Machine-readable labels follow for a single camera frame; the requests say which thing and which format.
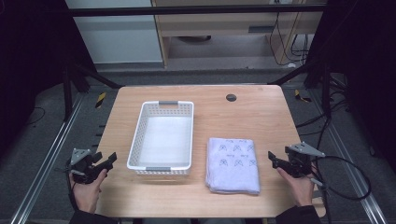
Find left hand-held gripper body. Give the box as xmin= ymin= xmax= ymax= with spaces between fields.
xmin=65 ymin=147 xmax=107 ymax=185

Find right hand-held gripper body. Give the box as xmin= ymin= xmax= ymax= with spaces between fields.
xmin=284 ymin=142 xmax=327 ymax=179

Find person's right hand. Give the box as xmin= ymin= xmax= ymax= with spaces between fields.
xmin=276 ymin=167 xmax=317 ymax=208

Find person's left hand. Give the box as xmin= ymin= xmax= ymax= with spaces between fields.
xmin=68 ymin=169 xmax=108 ymax=215

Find folded light purple towel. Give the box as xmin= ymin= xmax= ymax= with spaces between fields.
xmin=205 ymin=137 xmax=262 ymax=196

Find yellow black floor tape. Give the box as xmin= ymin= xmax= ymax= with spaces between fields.
xmin=94 ymin=91 xmax=107 ymax=109
xmin=293 ymin=89 xmax=313 ymax=104

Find white perforated plastic basket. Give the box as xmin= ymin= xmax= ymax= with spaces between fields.
xmin=126 ymin=100 xmax=195 ymax=176

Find black metal stand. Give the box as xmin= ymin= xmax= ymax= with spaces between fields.
xmin=268 ymin=59 xmax=333 ymax=119
xmin=61 ymin=61 xmax=125 ymax=123

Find black curtain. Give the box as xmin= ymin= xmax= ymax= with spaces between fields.
xmin=303 ymin=0 xmax=396 ymax=175
xmin=0 ymin=0 xmax=98 ymax=157

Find white cabinet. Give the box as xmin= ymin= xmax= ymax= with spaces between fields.
xmin=64 ymin=0 xmax=164 ymax=65

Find light wooden desk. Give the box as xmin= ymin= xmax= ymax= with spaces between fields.
xmin=150 ymin=0 xmax=329 ymax=68

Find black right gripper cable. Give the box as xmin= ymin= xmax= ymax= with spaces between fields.
xmin=310 ymin=155 xmax=373 ymax=224

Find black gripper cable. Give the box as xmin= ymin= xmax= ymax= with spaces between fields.
xmin=66 ymin=173 xmax=80 ymax=213
xmin=310 ymin=155 xmax=373 ymax=224

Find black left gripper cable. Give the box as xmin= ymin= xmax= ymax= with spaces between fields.
xmin=66 ymin=173 xmax=80 ymax=213

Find aluminium floor rail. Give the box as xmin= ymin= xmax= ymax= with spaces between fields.
xmin=307 ymin=88 xmax=389 ymax=224
xmin=9 ymin=91 xmax=86 ymax=224

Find black floor cables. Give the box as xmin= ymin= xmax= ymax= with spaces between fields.
xmin=294 ymin=73 xmax=356 ymax=157

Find thin black floor cable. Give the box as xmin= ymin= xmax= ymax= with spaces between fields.
xmin=25 ymin=106 xmax=47 ymax=127

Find hanging black desk cables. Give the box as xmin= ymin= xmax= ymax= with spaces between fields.
xmin=268 ymin=11 xmax=310 ymax=67

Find black horizontal frame bar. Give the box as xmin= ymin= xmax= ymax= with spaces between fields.
xmin=68 ymin=4 xmax=327 ymax=17

